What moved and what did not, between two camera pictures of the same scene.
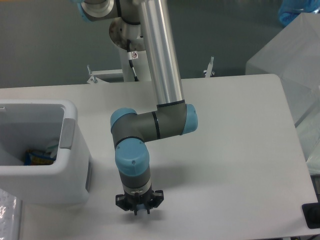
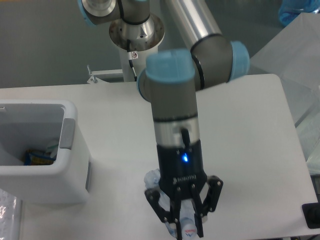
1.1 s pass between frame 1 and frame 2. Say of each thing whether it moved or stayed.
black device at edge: stayed
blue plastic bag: stayed
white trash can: stayed
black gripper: moved
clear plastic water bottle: moved
